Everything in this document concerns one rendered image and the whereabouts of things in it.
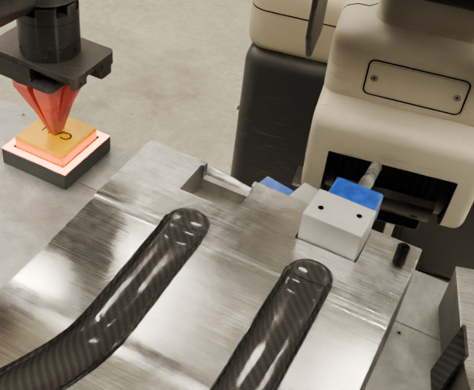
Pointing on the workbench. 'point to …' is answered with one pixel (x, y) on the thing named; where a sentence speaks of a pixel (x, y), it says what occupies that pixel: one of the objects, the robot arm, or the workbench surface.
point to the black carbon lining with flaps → (283, 330)
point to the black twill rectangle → (450, 360)
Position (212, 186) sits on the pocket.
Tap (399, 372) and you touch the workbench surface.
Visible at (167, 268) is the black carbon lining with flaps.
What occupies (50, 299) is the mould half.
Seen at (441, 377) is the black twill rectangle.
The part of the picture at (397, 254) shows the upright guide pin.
